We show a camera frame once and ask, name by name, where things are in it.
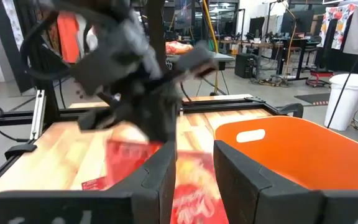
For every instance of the white patterned cloth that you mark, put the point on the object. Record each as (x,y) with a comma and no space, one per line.
(12,25)

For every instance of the long wooden desk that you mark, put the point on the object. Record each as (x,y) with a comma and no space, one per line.
(259,44)

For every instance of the orange hanging garment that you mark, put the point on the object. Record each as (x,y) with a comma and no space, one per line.
(68,37)

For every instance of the white plastic bin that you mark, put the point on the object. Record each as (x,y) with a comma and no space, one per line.
(346,105)

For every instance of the large black monitor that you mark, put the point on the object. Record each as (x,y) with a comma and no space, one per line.
(300,21)

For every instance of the grey side table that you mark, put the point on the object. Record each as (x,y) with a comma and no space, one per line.
(219,57)

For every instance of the red wheeled dolly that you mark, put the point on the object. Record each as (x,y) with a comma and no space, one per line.
(320,74)

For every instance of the orange plastic basket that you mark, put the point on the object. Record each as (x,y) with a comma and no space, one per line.
(306,155)

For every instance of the small black monitor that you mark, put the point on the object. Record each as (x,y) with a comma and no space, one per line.
(256,26)

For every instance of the black computer tower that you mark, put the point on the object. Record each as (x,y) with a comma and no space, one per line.
(244,65)

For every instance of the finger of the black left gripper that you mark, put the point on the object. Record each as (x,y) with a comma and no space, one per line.
(95,119)
(160,118)

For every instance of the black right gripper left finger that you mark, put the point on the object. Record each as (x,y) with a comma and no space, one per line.
(154,193)

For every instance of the black partition panel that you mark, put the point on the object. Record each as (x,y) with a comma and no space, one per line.
(2,62)

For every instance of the red butter popcorn bag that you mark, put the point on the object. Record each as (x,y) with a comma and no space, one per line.
(126,161)
(194,199)

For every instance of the floral patterned cloth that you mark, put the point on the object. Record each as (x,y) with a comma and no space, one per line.
(337,21)

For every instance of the black upright post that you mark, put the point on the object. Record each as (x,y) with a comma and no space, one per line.
(155,25)

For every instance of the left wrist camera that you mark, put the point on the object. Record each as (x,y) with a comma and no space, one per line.
(126,40)

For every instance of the black striped floor mat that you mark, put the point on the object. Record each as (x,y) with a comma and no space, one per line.
(315,99)

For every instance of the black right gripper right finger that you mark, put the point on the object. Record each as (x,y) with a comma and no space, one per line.
(244,193)

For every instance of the orange plastic bag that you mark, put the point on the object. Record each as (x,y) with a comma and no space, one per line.
(179,48)

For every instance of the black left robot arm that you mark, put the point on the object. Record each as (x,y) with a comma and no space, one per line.
(110,11)

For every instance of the silver aluminium extrusion post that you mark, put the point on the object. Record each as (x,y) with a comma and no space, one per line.
(38,115)

